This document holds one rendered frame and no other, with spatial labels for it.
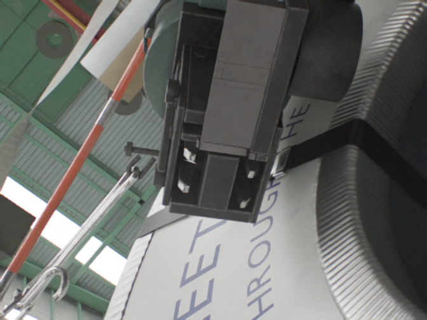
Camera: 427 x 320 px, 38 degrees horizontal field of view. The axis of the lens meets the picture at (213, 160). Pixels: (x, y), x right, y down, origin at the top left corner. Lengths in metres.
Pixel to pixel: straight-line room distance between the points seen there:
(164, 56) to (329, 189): 0.20
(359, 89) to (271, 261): 0.18
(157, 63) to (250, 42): 0.19
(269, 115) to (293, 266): 0.12
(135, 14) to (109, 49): 0.34
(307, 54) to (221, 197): 0.13
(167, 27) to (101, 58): 4.51
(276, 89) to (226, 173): 0.08
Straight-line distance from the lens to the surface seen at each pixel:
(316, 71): 0.44
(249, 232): 0.56
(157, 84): 0.60
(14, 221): 1.50
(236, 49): 0.41
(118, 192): 0.55
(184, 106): 0.46
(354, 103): 0.58
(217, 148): 0.46
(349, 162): 0.52
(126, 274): 0.73
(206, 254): 0.60
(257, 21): 0.41
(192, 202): 0.51
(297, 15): 0.41
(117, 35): 5.10
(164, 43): 0.58
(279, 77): 0.42
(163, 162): 0.50
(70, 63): 1.14
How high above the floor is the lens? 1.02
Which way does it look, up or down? 2 degrees up
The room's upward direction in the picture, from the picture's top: 140 degrees counter-clockwise
